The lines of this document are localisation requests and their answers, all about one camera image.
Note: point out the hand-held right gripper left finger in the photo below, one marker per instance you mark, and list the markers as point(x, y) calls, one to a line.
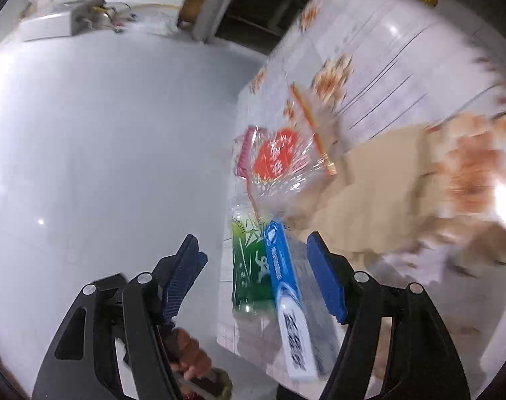
point(182, 279)

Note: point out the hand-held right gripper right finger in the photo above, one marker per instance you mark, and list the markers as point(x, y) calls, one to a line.
point(325, 275)

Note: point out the blue and white toothpaste box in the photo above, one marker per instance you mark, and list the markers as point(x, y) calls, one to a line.
point(286, 287)

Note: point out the green chips tube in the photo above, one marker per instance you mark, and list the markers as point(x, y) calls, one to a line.
point(248, 271)

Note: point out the clear printed plastic bag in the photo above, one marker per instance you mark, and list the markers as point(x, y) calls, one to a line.
point(278, 158)

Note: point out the person's left hand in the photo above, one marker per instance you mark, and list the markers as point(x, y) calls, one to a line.
point(192, 354)

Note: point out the beige cardboard sheet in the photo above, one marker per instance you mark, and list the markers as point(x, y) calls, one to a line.
point(382, 183)

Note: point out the floral tablecloth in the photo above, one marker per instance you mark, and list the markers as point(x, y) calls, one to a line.
point(382, 50)

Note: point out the copper basin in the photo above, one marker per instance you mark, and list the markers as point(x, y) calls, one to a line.
point(191, 6)

